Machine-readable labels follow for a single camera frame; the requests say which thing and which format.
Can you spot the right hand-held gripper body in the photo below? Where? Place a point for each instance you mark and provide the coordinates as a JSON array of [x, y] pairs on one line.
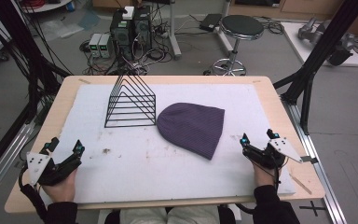
[[262, 158]]

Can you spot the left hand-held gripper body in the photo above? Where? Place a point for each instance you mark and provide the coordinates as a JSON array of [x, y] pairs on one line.
[[59, 169]]

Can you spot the purple knitted beanie hat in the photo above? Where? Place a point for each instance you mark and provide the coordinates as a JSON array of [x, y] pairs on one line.
[[192, 127]]

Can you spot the person's right hand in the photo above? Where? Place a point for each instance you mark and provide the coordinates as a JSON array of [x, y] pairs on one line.
[[264, 177]]

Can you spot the person's left hand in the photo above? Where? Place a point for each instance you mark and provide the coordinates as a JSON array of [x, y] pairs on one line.
[[62, 190]]

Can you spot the thin wooden stick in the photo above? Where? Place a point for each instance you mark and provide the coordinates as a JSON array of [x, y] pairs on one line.
[[300, 184]]

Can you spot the white foam mat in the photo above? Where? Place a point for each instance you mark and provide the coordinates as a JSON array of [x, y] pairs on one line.
[[143, 174]]

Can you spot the white board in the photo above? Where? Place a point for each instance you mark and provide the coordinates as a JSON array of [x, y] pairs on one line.
[[295, 40]]

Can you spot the grey power supply unit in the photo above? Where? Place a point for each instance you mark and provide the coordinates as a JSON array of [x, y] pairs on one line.
[[105, 45], [94, 45]]

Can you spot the person's legs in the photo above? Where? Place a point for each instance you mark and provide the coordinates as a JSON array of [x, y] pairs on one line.
[[167, 216]]

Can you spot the black round stool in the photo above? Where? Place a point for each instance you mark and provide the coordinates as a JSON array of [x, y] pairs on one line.
[[241, 26]]

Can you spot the black computer tower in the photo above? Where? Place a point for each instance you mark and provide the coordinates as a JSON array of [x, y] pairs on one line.
[[121, 34], [142, 28]]

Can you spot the black flat box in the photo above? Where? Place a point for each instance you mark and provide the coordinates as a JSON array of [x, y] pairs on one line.
[[210, 21]]

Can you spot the round white table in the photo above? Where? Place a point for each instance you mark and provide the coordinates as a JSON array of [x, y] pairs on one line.
[[43, 6]]

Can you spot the white box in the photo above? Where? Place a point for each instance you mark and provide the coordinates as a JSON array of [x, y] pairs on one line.
[[128, 13]]

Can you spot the aluminium rail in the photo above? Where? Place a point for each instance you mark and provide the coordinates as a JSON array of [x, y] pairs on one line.
[[315, 161], [6, 155]]

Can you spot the black metal frame strut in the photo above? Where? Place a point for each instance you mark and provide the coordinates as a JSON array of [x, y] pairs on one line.
[[21, 40], [320, 53]]

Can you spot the white desk leg frame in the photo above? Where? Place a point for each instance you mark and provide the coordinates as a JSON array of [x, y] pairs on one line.
[[174, 31]]

